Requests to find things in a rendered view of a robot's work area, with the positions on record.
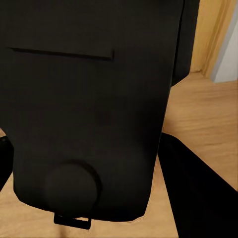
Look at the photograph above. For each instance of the digital camera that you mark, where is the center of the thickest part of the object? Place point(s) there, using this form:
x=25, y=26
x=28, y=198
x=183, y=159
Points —
x=84, y=88

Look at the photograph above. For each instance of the door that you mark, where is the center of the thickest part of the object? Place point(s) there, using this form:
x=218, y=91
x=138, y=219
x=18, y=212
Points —
x=212, y=22

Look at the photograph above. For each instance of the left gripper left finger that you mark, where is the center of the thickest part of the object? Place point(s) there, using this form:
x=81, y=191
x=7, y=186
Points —
x=6, y=160

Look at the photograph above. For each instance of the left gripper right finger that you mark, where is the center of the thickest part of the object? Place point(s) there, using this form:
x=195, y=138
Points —
x=203, y=204

